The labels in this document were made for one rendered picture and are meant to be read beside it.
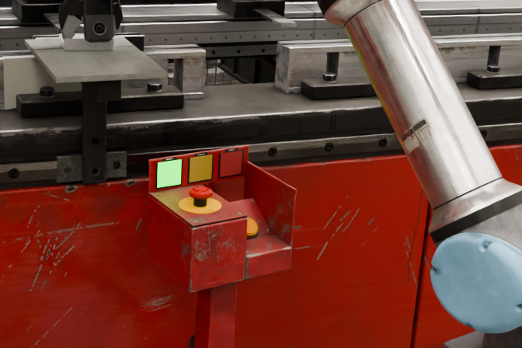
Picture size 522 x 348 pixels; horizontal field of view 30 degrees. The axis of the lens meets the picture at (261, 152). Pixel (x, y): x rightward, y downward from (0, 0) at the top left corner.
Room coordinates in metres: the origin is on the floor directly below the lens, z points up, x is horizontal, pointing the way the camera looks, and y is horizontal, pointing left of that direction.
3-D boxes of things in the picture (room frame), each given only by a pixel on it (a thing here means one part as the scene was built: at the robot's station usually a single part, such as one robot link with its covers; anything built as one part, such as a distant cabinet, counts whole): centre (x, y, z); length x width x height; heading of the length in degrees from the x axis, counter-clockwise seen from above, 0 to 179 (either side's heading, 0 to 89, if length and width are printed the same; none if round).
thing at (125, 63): (1.61, 0.29, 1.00); 0.26 x 0.18 x 0.01; 24
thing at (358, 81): (1.94, -0.22, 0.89); 0.30 x 0.05 x 0.03; 114
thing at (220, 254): (1.54, 0.06, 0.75); 0.20 x 0.16 x 0.18; 124
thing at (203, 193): (1.51, 0.10, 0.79); 0.04 x 0.04 x 0.04
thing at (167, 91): (1.71, 0.30, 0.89); 0.30 x 0.05 x 0.03; 114
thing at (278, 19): (2.08, 0.01, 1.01); 0.26 x 0.12 x 0.05; 24
